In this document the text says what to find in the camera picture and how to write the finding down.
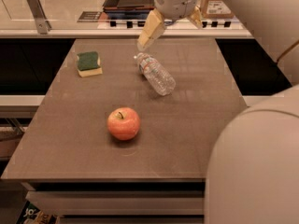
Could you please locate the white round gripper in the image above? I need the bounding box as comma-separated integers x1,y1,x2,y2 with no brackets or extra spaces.
137,0,202,51

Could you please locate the clear plastic water bottle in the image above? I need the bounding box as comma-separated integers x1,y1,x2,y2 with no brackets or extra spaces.
135,52,176,96

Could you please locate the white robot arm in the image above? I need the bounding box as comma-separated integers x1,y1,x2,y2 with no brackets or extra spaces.
204,0,299,224

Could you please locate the brown cardboard box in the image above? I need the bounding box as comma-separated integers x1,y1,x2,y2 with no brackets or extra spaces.
200,0,234,19

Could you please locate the dark tray stack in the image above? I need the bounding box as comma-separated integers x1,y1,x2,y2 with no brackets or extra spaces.
102,0,157,16

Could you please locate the green and yellow sponge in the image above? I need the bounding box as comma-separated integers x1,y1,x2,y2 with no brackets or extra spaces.
77,51,103,77

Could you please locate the red apple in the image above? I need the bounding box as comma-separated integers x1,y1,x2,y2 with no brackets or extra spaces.
107,107,140,141

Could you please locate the grey table drawer base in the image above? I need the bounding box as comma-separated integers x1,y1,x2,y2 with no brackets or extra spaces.
26,182,206,219

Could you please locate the green printed bag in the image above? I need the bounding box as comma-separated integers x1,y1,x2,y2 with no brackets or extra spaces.
16,202,60,224

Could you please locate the left metal railing bracket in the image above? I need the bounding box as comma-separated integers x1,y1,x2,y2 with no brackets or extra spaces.
26,0,51,35

